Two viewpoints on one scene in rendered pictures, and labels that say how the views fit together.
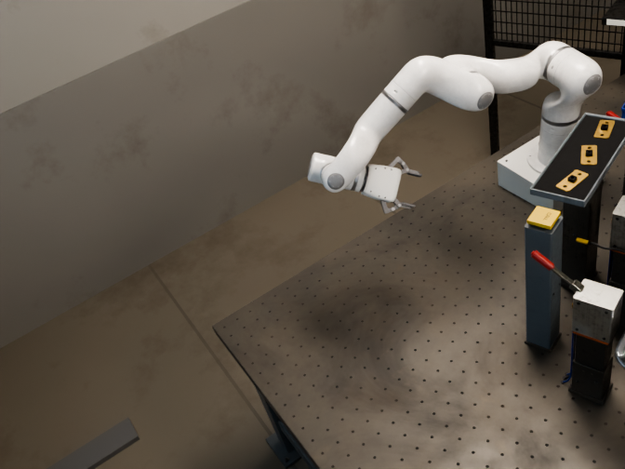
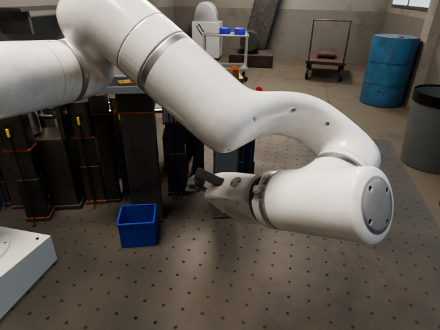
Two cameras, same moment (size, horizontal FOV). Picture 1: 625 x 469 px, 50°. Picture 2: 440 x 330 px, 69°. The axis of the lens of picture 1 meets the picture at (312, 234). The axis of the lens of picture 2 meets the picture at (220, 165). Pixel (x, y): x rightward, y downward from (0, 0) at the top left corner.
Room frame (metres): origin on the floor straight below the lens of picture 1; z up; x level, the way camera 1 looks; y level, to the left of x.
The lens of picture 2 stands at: (1.94, -0.02, 1.38)
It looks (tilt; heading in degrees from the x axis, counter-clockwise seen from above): 28 degrees down; 215
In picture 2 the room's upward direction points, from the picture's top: 1 degrees clockwise
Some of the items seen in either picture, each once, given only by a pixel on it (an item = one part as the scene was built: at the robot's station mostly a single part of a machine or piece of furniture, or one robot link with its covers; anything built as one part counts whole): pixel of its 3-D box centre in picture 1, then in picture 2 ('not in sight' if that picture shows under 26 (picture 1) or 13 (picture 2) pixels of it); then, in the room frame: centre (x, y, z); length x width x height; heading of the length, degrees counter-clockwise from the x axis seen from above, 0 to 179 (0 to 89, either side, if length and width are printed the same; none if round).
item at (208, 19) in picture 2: not in sight; (207, 31); (-4.45, -4.95, 0.61); 0.68 x 0.56 x 1.22; 112
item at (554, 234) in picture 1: (543, 285); (224, 156); (1.17, -0.55, 0.92); 0.08 x 0.08 x 0.44; 42
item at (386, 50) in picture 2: not in sight; (387, 70); (-3.24, -0.81, 0.46); 0.60 x 0.60 x 0.93
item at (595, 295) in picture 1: (588, 342); (245, 146); (0.99, -0.58, 0.88); 0.12 x 0.07 x 0.36; 42
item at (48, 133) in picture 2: not in sight; (45, 139); (1.47, -1.07, 0.94); 0.18 x 0.13 x 0.49; 132
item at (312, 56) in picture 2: not in sight; (327, 47); (-4.44, -2.10, 0.52); 1.28 x 0.75 x 1.03; 21
